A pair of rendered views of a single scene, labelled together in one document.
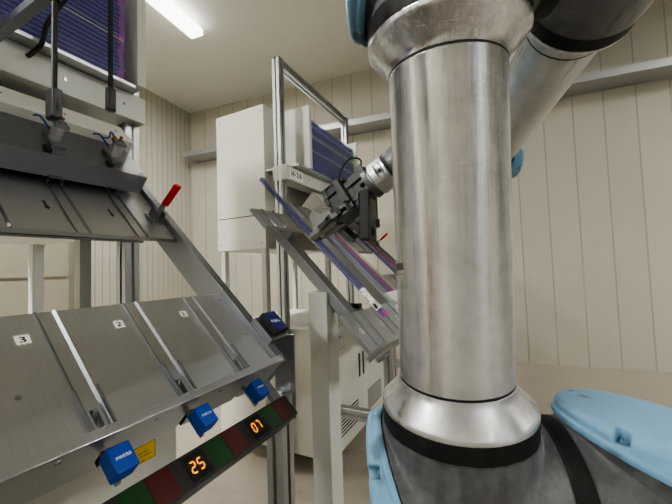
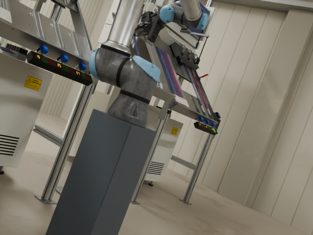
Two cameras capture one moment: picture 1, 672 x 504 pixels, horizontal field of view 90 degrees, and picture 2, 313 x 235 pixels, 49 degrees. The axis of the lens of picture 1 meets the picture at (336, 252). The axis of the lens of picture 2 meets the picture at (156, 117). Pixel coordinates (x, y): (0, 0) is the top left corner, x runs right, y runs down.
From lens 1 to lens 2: 113 cm
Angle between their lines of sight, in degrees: 10
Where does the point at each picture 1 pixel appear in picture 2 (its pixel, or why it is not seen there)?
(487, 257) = (125, 17)
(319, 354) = (117, 89)
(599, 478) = (128, 61)
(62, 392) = (36, 29)
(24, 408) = (30, 27)
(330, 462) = not seen: hidden behind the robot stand
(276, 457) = (80, 102)
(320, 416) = not seen: hidden behind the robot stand
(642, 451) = (135, 57)
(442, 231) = (119, 10)
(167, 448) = (42, 92)
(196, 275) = (79, 28)
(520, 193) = not seen: outside the picture
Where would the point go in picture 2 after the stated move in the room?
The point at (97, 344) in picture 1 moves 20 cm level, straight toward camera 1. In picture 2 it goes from (45, 25) to (51, 22)
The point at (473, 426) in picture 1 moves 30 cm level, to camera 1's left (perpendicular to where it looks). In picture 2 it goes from (111, 44) to (39, 18)
